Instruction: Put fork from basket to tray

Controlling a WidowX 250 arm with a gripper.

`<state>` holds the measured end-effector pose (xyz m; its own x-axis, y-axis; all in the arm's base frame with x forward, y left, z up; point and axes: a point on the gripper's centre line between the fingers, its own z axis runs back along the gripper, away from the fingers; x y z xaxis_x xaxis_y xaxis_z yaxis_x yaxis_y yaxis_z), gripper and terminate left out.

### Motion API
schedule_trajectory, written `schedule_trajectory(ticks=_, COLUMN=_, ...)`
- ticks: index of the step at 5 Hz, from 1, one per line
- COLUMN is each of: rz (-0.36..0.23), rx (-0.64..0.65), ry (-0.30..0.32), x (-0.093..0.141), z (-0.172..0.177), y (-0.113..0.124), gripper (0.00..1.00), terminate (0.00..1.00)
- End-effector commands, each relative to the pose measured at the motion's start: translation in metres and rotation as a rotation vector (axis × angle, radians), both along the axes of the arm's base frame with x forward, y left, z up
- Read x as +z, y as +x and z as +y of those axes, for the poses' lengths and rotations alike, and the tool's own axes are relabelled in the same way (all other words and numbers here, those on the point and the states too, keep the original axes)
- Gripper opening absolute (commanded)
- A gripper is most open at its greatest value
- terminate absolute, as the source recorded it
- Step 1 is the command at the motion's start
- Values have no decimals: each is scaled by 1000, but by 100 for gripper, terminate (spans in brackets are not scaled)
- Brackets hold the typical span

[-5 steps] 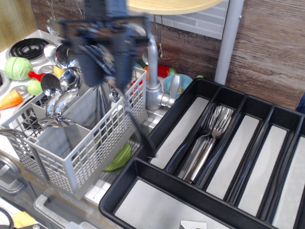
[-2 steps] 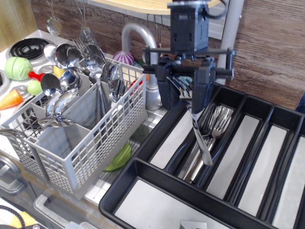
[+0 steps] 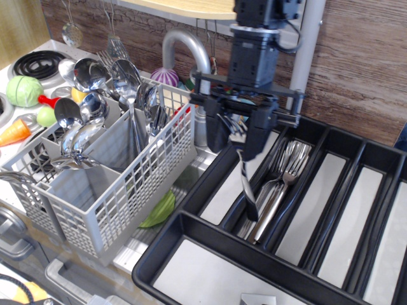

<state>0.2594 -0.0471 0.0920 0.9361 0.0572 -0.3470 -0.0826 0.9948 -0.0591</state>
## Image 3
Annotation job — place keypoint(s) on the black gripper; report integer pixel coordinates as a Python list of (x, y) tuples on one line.
[(248, 89)]

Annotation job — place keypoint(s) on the silver fork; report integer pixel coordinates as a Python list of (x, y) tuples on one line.
[(237, 138)]

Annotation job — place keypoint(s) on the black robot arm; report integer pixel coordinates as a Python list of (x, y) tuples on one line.
[(263, 13)]

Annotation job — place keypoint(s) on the stack of forks in tray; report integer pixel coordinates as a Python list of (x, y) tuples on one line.
[(291, 158)]

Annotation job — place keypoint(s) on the black cutlery tray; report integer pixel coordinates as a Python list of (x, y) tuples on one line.
[(338, 237)]

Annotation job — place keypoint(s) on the grey plastic cutlery basket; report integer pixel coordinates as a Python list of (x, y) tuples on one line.
[(96, 210)]

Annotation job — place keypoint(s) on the silver sink faucet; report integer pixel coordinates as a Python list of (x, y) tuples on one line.
[(195, 46)]

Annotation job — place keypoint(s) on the purple toy onion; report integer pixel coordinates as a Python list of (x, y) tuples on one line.
[(165, 76)]

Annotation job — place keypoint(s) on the green toy leaf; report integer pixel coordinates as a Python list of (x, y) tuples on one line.
[(161, 211)]

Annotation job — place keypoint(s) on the large silver serving spoon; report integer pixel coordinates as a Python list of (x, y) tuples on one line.
[(126, 81)]

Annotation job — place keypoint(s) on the grey metal pole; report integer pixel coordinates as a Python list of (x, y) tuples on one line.
[(310, 27)]

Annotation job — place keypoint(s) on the hanging slotted spatula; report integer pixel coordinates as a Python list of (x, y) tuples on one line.
[(115, 47)]

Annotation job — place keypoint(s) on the large silver ladle spoon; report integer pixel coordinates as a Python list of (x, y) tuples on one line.
[(94, 77)]

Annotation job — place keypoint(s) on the silver spoon lower left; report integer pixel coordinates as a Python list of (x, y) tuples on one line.
[(72, 147)]

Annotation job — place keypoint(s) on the yellow toy fruit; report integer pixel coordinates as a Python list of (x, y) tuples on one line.
[(77, 95)]

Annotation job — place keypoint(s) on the hanging perforated skimmer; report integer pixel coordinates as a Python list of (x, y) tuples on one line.
[(71, 33)]

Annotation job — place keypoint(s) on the light green toy fruit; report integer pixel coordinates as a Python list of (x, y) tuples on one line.
[(46, 117)]

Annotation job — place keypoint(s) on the black stove coil burner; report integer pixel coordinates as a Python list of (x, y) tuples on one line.
[(38, 64)]

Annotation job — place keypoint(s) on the green toy cabbage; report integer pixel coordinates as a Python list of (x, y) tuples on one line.
[(23, 91)]

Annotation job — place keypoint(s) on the orange toy carrot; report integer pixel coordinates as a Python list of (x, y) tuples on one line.
[(15, 133)]

